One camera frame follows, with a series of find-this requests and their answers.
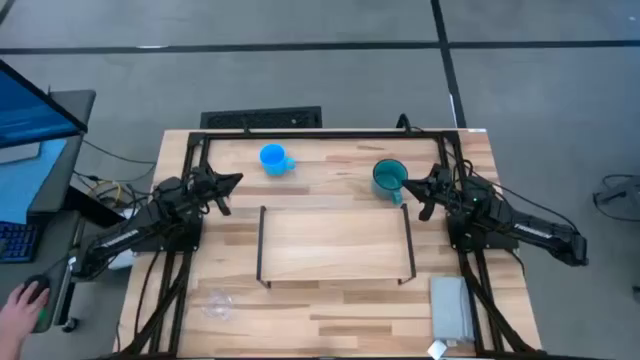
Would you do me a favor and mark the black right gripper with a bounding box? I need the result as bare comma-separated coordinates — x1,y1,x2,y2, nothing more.
402,164,456,222

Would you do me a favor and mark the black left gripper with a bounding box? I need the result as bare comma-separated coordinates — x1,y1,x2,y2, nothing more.
189,164,245,217

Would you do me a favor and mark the large teal mug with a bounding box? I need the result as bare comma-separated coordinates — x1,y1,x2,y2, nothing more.
371,158,410,206

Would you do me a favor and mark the small blue plastic cup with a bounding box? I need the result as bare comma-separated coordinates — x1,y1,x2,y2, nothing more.
258,143,297,177

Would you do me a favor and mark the wooden shelf with black legs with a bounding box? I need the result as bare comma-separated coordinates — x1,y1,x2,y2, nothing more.
255,203,418,290

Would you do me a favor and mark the clear plastic cup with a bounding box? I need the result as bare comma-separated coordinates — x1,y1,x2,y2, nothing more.
200,288,235,321

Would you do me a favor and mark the grey folded cloth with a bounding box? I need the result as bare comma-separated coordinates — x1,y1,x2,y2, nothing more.
429,275,476,346

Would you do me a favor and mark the white paper tag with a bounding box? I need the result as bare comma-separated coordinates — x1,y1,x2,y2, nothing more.
427,339,450,360

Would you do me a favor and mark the grey side desk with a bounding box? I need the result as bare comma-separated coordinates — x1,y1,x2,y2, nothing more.
0,89,97,336

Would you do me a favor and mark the black computer mouse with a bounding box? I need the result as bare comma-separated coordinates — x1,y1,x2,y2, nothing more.
22,273,54,335

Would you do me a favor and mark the computer monitor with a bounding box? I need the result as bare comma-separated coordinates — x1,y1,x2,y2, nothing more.
0,59,90,150

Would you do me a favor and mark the black keyboard with blue backlight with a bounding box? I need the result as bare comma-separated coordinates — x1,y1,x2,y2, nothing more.
0,221,40,265

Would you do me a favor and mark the person's hand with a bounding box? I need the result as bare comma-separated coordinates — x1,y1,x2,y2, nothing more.
0,282,51,360

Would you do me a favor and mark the black cable loop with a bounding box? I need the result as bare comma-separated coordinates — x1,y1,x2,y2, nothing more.
396,113,426,135

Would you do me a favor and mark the yellow cable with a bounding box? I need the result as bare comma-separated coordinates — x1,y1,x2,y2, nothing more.
87,179,124,209

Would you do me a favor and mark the black aluminium table frame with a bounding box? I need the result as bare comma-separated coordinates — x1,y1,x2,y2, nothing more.
99,127,546,360

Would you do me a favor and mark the black floor cable coil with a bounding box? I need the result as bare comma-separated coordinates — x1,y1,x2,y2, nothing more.
592,173,640,224

